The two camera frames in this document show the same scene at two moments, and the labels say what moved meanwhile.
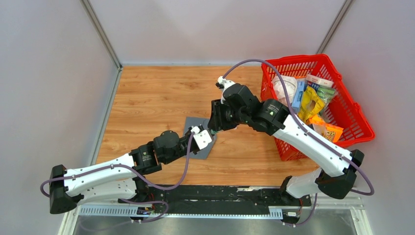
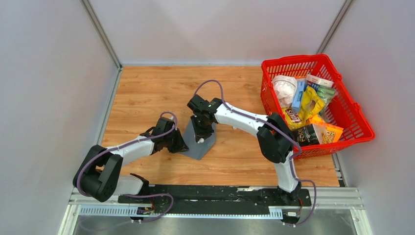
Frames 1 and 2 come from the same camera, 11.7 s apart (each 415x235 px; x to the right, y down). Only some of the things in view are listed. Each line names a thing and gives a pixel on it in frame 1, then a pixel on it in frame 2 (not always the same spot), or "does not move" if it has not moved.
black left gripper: x=190 y=133 -> x=180 y=146
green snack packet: x=327 y=94 does not move
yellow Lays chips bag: x=311 y=105 does not move
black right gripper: x=217 y=122 -> x=199 y=133
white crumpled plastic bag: x=290 y=84 does not move
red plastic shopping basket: x=345 y=111 does not move
